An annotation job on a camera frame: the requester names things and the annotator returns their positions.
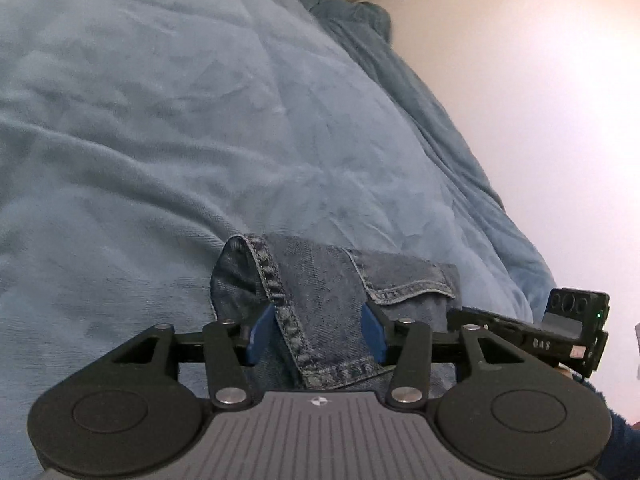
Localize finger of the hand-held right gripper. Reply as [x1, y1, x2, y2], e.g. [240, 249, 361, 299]
[446, 307, 532, 348]

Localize person's right forearm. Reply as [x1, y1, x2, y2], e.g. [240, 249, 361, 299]
[582, 379, 640, 480]

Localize blue denim shorts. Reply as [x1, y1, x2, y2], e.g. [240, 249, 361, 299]
[210, 232, 461, 392]

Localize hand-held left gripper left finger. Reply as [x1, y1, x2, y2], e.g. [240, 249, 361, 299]
[112, 305, 277, 408]

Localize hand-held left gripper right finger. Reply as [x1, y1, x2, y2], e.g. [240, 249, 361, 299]
[361, 302, 511, 408]

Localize blue fleece blanket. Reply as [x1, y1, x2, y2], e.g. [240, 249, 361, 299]
[0, 0, 563, 480]

